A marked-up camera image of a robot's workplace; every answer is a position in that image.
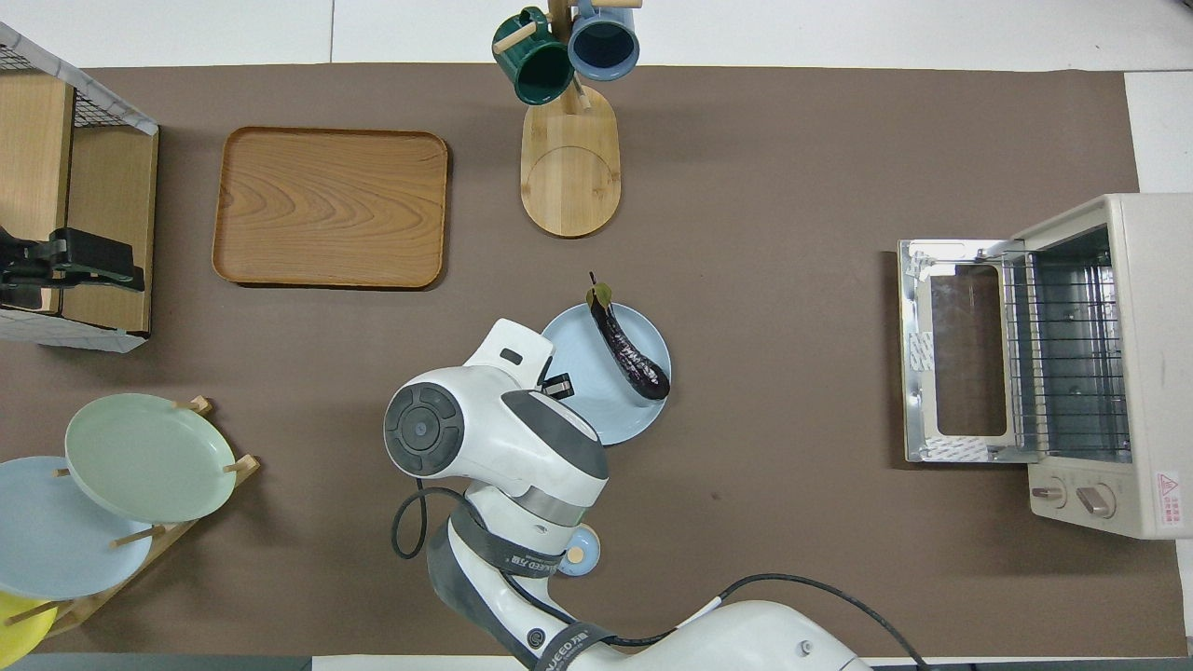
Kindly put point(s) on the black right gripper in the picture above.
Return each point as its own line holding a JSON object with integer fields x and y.
{"x": 557, "y": 385}

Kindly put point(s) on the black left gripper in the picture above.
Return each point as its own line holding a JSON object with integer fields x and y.
{"x": 28, "y": 259}

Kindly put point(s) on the small light blue plate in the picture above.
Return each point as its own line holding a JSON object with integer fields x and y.
{"x": 596, "y": 401}

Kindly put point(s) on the dark purple eggplant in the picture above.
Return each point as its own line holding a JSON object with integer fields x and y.
{"x": 634, "y": 359}

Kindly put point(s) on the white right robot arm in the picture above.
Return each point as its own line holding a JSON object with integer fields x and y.
{"x": 485, "y": 438}

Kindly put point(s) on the cream toaster oven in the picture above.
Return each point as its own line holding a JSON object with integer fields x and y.
{"x": 1156, "y": 373}

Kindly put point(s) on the wooden step shelf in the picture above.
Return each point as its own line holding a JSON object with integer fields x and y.
{"x": 102, "y": 205}

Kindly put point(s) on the white marbled cloth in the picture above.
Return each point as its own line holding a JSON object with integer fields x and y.
{"x": 102, "y": 98}
{"x": 75, "y": 334}

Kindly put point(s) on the pale green plate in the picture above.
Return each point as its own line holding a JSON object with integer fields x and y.
{"x": 149, "y": 457}

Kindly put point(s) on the wooden mug tree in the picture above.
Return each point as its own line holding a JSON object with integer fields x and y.
{"x": 570, "y": 168}

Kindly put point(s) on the wooden serving tray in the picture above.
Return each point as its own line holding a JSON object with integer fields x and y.
{"x": 331, "y": 205}

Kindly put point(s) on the wooden plate rack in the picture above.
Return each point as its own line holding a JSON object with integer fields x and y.
{"x": 186, "y": 527}

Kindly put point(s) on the brown table mat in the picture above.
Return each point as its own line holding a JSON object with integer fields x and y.
{"x": 764, "y": 186}

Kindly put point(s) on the large light blue plate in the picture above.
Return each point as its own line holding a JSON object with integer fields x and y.
{"x": 56, "y": 550}

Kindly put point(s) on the dark green mug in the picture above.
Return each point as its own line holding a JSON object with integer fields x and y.
{"x": 536, "y": 70}

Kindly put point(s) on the blue mug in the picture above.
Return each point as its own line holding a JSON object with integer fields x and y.
{"x": 604, "y": 42}

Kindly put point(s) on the yellow plate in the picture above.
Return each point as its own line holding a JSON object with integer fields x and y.
{"x": 19, "y": 634}

